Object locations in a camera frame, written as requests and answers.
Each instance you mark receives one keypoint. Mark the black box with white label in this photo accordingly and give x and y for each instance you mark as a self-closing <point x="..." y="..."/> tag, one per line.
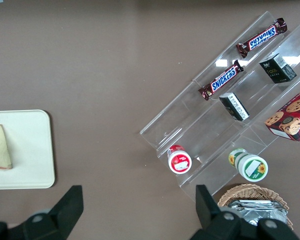
<point x="235" y="107"/>

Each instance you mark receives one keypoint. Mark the silver foil packets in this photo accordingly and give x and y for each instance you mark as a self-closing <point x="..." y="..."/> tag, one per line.
<point x="255" y="212"/>

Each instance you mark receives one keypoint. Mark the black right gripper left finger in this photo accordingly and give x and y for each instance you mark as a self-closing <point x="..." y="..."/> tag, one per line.
<point x="65" y="210"/>

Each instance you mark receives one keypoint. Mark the green sunflower yogurt cup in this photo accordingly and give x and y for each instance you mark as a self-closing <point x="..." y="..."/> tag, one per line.
<point x="250" y="165"/>

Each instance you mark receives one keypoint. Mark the cream plastic tray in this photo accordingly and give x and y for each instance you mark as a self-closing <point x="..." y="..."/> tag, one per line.
<point x="32" y="150"/>

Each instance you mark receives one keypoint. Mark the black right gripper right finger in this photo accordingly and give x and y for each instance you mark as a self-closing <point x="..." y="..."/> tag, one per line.
<point x="210" y="212"/>

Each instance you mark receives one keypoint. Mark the red plaid cookie box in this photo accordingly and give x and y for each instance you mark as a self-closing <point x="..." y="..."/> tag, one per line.
<point x="291" y="116"/>

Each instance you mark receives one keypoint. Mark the red lidded yogurt cup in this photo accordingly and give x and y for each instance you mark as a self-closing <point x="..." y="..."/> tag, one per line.
<point x="179" y="160"/>

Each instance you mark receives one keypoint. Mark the black box with gold print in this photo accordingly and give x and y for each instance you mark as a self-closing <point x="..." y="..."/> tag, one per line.
<point x="277" y="68"/>

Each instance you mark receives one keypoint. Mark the Snickers chocolate bar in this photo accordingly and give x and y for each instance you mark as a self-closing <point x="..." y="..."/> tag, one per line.
<point x="222" y="80"/>
<point x="262" y="37"/>

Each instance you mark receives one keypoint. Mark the woven wicker basket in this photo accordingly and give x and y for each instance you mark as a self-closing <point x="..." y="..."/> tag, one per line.
<point x="252" y="193"/>

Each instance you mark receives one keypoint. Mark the clear acrylic tiered display stand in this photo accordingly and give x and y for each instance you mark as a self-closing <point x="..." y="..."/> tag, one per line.
<point x="215" y="120"/>

